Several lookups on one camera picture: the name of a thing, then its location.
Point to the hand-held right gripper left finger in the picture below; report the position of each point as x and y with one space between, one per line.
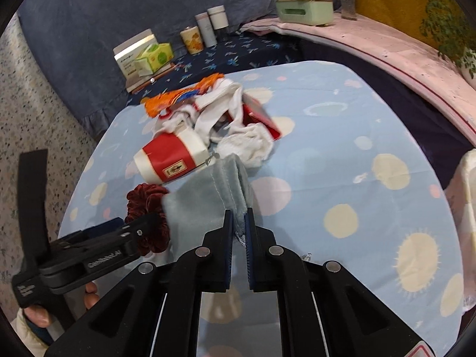
228 238

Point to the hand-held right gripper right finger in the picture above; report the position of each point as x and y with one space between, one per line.
251 238

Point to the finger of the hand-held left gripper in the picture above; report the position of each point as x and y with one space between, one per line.
143 232

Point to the dark red velvet scrunchie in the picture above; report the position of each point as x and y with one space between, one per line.
143 197

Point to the grey cloth pouch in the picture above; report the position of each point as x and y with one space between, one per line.
200 200

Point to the person's left hand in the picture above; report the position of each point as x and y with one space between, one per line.
91 294

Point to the red and white pouch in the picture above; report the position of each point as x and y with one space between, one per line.
167 152

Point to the white crumpled cloth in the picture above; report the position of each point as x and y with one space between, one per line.
245 145

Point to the light blue dotted cloth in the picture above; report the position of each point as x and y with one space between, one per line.
334 148

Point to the red flat packet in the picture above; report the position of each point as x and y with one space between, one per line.
260 115

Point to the white cloth with red trim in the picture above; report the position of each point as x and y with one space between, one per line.
217 109

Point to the orange snack wrapper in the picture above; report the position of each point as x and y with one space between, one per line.
167 102

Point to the brown notebook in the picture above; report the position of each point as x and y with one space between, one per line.
139 83

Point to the green tissue pack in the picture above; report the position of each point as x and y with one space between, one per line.
156 56

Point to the open white cardboard box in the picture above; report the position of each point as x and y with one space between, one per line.
128 55

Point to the navy printed cloth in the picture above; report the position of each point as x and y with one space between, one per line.
238 55

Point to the yellow printed can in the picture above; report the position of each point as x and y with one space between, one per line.
191 41

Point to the dark purple cloth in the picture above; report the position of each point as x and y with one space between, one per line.
409 111

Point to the slim white bottle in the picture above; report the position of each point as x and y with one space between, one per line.
206 29

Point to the white thermos cup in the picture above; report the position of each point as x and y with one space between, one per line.
217 16

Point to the grey-blue backdrop cloth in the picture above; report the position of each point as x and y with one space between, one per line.
111 7

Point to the pink cloth cover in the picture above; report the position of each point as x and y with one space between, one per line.
390 55

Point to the mint green storage box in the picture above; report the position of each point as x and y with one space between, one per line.
305 13

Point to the mustard yellow backdrop cloth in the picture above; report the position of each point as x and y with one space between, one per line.
390 0

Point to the potted green plant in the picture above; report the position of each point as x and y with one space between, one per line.
469 64

